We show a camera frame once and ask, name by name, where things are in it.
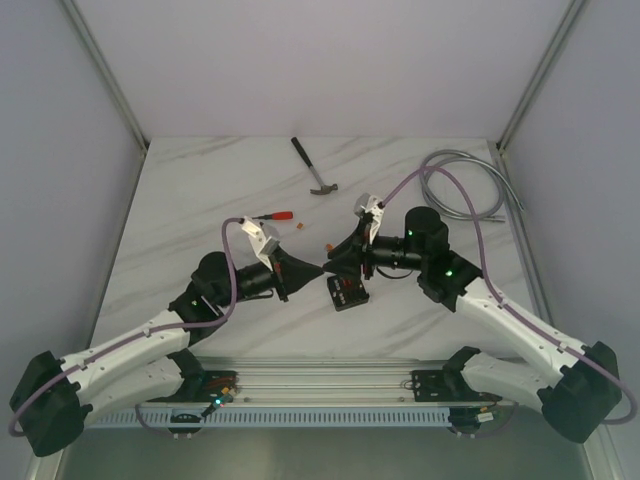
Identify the coiled grey metal hose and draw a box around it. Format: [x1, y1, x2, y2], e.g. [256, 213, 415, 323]
[418, 148, 526, 223]

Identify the aluminium front rail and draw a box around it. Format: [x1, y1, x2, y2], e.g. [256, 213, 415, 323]
[79, 357, 597, 405]

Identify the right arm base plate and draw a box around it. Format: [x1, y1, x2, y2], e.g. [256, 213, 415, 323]
[409, 370, 502, 403]

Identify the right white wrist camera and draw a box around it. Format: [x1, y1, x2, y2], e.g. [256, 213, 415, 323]
[354, 193, 385, 242]

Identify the red handled screwdriver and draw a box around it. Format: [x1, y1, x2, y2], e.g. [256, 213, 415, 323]
[254, 211, 294, 221]

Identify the claw hammer black handle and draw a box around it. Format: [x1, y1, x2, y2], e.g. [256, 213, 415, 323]
[290, 137, 338, 196]

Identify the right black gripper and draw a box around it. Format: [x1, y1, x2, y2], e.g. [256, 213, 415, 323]
[322, 218, 427, 283]

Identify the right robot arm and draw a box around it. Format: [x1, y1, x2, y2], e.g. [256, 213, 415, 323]
[324, 201, 622, 444]

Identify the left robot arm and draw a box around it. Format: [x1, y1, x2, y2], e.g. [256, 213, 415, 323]
[8, 248, 323, 457]

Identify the black fuse box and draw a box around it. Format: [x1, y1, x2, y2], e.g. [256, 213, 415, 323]
[326, 275, 370, 312]

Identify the slotted grey cable duct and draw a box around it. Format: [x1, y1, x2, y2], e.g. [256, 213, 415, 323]
[89, 408, 491, 430]

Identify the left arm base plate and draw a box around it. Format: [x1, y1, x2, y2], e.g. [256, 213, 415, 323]
[162, 370, 238, 403]

